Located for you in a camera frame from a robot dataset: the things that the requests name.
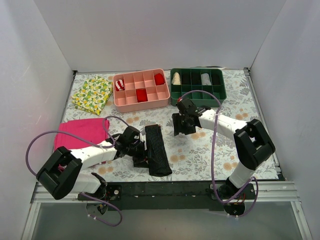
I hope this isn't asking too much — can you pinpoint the black striped underwear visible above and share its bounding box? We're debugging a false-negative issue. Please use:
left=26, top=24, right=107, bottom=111
left=144, top=124, right=172, bottom=177

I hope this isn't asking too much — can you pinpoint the cream rolled cloth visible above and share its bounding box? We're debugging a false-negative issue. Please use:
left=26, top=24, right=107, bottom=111
left=171, top=72, right=181, bottom=85

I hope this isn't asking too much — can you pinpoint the red rolled cloth back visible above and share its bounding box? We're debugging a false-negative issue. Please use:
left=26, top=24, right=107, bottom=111
left=154, top=73, right=165, bottom=86

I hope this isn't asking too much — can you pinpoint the magenta folded cloth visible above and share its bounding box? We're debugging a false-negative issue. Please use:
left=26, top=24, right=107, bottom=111
left=53, top=117, right=111, bottom=166

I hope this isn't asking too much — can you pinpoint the aluminium frame rail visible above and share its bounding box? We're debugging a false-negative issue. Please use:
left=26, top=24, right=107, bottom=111
left=22, top=181, right=312, bottom=240

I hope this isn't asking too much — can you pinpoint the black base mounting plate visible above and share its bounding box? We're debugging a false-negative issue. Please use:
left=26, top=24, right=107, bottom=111
left=77, top=181, right=257, bottom=212

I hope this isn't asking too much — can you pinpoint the pink divided organizer box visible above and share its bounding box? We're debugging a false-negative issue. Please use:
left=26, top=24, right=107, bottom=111
left=113, top=68, right=170, bottom=113

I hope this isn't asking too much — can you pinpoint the red rolled cloth front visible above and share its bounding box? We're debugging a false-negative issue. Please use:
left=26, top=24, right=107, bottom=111
left=136, top=88, right=148, bottom=103

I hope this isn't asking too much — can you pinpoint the red rolled cloth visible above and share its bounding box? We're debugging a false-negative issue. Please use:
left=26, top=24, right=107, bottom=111
left=154, top=73, right=165, bottom=86
left=136, top=88, right=148, bottom=103

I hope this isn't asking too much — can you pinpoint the lemon print folded cloth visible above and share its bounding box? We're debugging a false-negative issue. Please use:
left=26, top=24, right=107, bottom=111
left=71, top=76, right=113, bottom=116

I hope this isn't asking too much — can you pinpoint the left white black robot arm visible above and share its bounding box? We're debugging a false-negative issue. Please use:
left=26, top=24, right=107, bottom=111
left=36, top=126, right=148, bottom=200

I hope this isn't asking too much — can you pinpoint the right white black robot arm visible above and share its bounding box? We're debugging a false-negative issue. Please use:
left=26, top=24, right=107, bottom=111
left=172, top=98, right=276, bottom=199

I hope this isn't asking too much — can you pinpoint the red white striped rolled sock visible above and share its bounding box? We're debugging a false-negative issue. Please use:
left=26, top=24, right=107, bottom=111
left=114, top=79, right=125, bottom=92

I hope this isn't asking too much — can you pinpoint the grey rolled cloth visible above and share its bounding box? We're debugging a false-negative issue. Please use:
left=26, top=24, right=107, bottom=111
left=201, top=73, right=212, bottom=86

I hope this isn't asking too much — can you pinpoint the green divided organizer box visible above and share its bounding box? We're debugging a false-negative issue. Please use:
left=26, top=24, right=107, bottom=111
left=170, top=68, right=227, bottom=108

